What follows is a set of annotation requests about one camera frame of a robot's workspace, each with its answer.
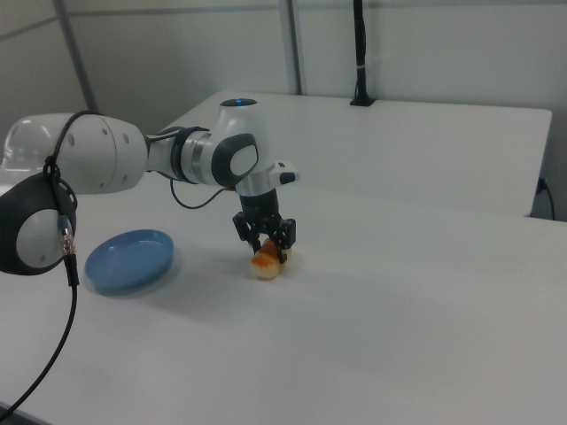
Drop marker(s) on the blue round plate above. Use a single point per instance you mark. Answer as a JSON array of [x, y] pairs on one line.
[[128, 261]]

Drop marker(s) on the bread loaf with orange topping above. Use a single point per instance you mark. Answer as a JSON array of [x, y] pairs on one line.
[[266, 266]]

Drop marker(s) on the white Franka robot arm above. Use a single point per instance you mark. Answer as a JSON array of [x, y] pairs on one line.
[[106, 155]]

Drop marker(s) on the grey partition corner post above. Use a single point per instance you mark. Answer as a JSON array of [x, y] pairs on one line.
[[80, 57]]

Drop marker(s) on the black camera pole with base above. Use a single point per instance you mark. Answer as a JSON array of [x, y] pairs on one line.
[[362, 53]]

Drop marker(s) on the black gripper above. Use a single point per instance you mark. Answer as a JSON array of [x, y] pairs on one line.
[[259, 206]]

